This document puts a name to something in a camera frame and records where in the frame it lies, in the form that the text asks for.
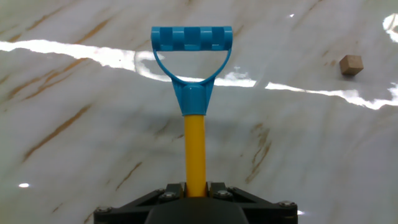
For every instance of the blue and yellow toy shovel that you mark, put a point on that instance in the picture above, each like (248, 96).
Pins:
(195, 149)

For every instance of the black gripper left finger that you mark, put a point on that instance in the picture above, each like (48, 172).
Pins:
(130, 210)

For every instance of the small wooden cube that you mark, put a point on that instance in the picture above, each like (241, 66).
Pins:
(351, 64)

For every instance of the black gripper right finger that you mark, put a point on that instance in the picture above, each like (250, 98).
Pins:
(270, 210)

